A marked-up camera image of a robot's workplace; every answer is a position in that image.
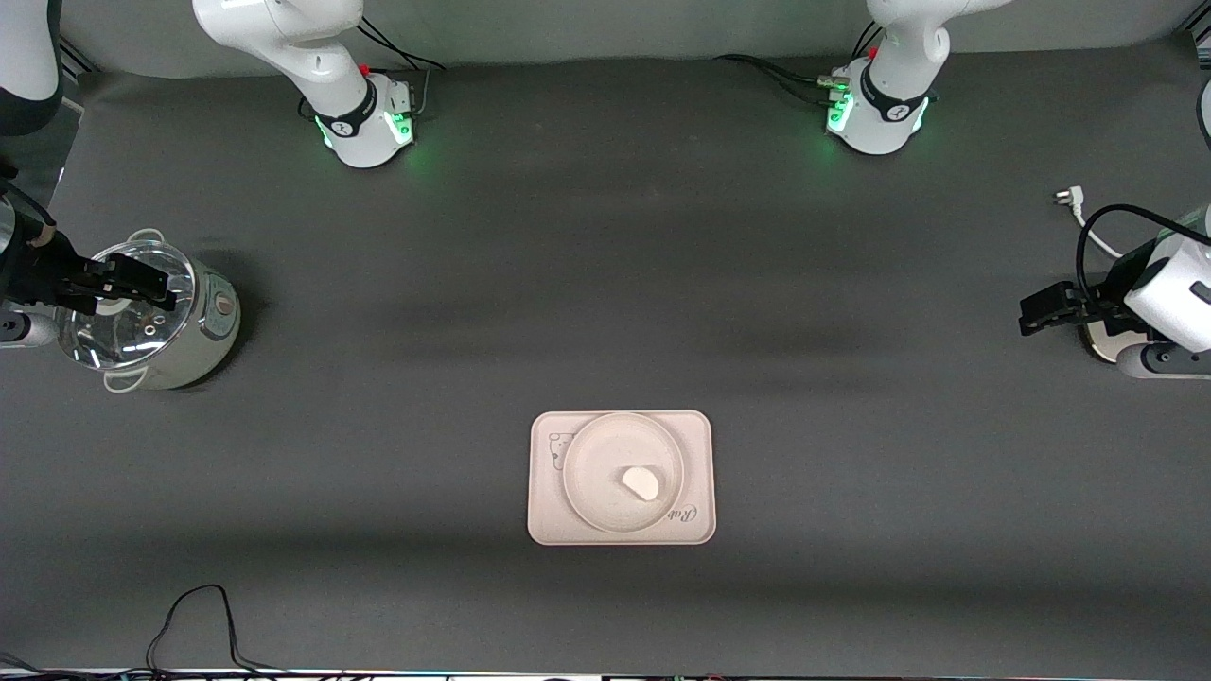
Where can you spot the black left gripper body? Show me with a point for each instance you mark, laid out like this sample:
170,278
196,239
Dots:
1114,287

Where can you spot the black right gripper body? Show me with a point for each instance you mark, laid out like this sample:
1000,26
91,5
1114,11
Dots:
45,268

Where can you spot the white steamed bun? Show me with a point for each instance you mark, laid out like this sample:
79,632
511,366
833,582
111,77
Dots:
641,483

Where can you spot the round beige plate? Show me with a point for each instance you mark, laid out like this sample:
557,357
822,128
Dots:
605,454

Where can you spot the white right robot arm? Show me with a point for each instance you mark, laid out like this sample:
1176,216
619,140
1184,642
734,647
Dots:
322,66

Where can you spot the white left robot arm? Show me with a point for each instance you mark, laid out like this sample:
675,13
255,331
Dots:
1173,293

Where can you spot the beige rabbit print tray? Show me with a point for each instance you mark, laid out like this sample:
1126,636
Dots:
700,445

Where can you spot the cream toaster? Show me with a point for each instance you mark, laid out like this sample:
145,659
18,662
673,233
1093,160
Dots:
1102,348

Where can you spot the glass pot lid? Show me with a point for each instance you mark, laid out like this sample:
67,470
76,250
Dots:
123,340

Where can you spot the pale green electric pot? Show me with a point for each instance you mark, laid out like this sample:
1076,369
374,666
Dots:
203,350

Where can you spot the aluminium frame rail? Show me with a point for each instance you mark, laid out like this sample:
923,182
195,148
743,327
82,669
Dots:
76,59

